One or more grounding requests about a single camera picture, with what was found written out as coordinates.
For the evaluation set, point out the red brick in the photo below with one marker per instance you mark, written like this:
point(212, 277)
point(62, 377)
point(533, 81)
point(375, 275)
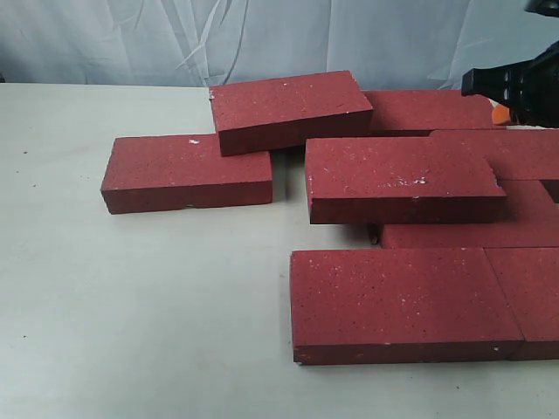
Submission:
point(530, 220)
point(269, 114)
point(419, 112)
point(516, 154)
point(375, 306)
point(529, 279)
point(176, 172)

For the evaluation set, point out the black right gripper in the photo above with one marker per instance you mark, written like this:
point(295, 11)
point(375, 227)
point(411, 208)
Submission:
point(528, 90)

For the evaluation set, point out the red brick raised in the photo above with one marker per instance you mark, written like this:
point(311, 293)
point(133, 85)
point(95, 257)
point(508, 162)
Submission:
point(396, 180)

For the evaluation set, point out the white backdrop cloth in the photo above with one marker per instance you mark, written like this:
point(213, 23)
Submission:
point(385, 44)

